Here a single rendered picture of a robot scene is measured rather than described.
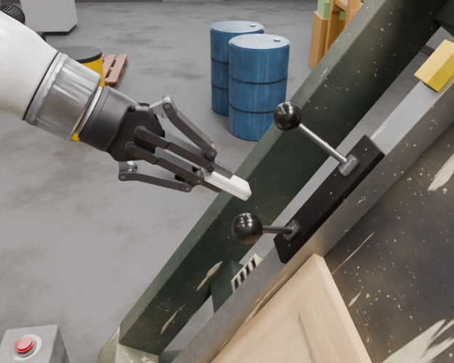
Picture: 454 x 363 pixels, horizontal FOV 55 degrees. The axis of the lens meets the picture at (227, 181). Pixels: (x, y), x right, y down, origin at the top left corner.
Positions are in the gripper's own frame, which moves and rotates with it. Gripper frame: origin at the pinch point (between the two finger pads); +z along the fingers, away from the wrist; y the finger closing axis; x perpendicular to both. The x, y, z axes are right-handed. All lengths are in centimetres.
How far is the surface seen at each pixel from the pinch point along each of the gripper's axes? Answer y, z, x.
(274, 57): 14, 102, -291
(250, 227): -1.1, 0.9, 11.0
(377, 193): -11.4, 14.6, 7.1
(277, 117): -11.4, -0.1, 0.6
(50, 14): 200, -96, -706
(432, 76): -26.0, 9.7, 6.1
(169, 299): 39.2, 14.1, -16.9
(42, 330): 65, -5, -21
